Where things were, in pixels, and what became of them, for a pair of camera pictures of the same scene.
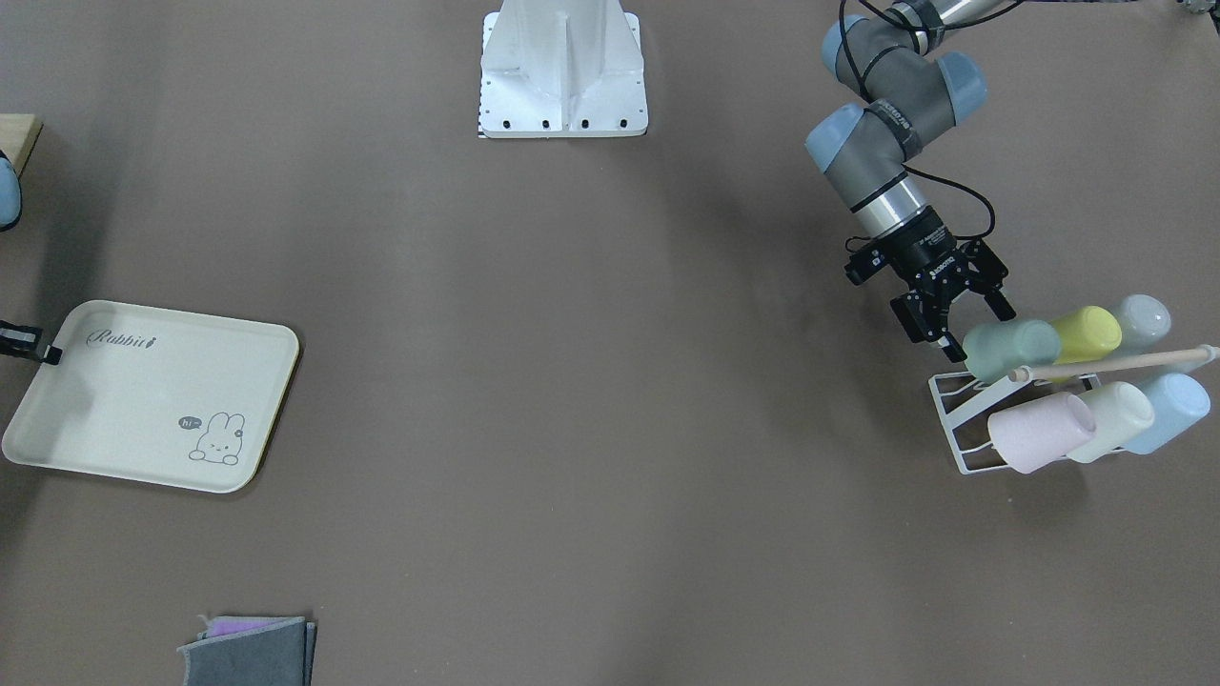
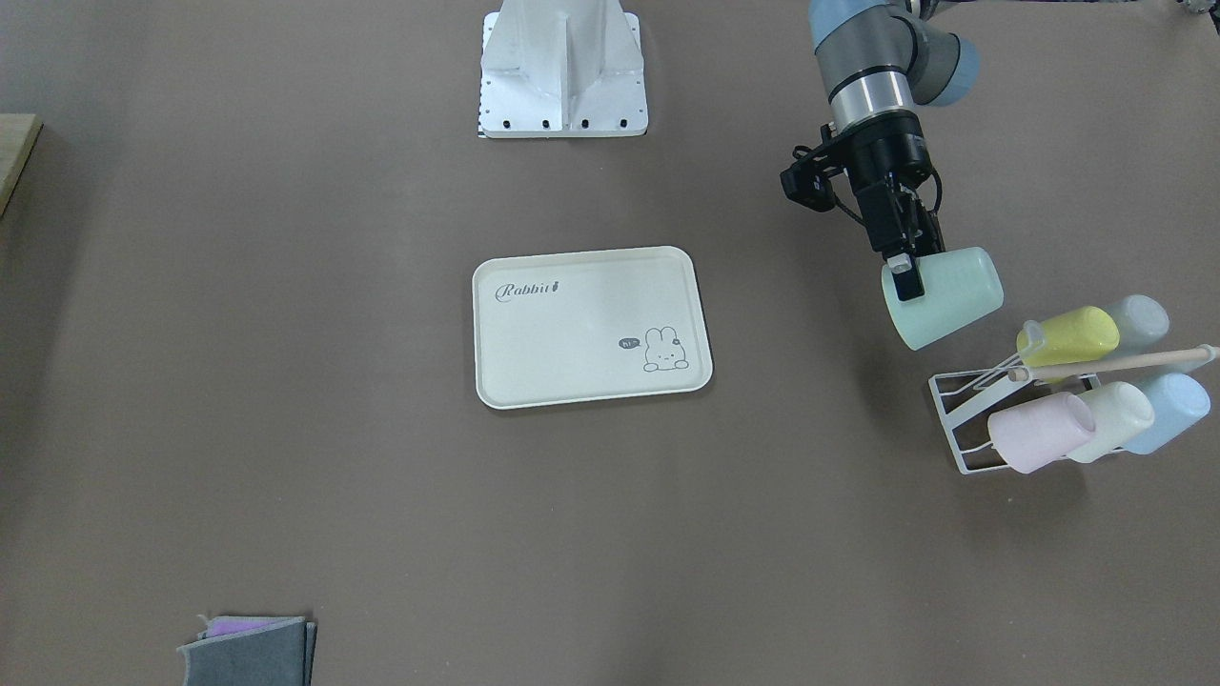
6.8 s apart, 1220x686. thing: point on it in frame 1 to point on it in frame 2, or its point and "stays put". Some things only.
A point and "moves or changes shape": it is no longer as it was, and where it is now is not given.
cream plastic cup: [1121, 411] stays put
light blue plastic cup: [1178, 401] stays put
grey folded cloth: [251, 651] stays put
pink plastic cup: [1032, 434] stays put
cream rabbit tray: [159, 395] to [578, 327]
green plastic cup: [993, 349] moves or changes shape
